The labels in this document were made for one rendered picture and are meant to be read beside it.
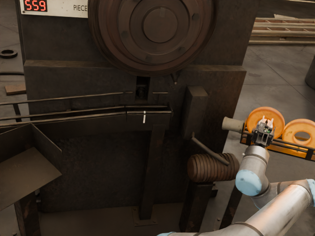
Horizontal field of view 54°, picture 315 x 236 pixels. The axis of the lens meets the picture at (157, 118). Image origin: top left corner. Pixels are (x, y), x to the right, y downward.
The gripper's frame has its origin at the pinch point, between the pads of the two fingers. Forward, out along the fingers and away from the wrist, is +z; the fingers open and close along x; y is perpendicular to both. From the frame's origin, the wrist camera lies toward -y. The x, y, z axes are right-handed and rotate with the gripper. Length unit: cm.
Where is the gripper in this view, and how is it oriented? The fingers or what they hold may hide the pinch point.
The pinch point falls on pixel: (266, 120)
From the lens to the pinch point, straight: 141.5
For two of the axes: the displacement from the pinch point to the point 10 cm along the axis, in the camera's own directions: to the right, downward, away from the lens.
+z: 4.2, -6.8, 6.1
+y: 0.0, -6.7, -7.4
